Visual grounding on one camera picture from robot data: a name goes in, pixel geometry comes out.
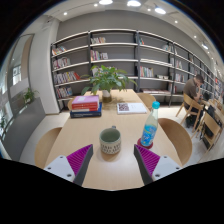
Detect round ceiling lights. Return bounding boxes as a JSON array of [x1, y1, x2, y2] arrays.
[[63, 0, 210, 51]]

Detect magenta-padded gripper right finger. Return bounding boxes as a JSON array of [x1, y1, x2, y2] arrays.
[[133, 143, 183, 186]]

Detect red hardcover book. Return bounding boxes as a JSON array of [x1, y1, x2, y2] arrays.
[[71, 105, 101, 113], [71, 101, 101, 109]]

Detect purple-covered book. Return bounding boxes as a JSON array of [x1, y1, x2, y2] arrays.
[[71, 95, 101, 106]]

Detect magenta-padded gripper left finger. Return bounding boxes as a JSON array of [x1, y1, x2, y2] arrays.
[[43, 143, 94, 187]]

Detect green ceramic mug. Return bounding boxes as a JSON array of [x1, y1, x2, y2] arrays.
[[98, 125, 123, 156]]

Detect wooden frame chair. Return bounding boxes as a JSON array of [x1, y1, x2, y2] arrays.
[[175, 93, 205, 130], [198, 111, 224, 153]]

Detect person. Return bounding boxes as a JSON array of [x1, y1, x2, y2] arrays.
[[182, 73, 205, 128]]

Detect dark blue thick book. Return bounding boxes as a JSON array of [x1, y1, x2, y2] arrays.
[[69, 102, 103, 119]]

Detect grey shelf unit with books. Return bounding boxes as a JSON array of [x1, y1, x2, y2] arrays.
[[49, 28, 224, 111]]

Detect light wooden chair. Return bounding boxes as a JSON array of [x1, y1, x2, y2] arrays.
[[34, 126, 64, 170], [157, 117, 194, 167], [67, 97, 77, 111], [136, 92, 157, 111]]

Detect small leafy background plant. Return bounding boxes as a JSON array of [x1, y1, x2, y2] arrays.
[[20, 87, 40, 106]]

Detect green potted plant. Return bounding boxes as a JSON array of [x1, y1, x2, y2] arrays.
[[80, 64, 138, 104]]

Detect clear blue-capped water bottle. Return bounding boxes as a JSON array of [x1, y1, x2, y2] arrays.
[[140, 101, 161, 149]]

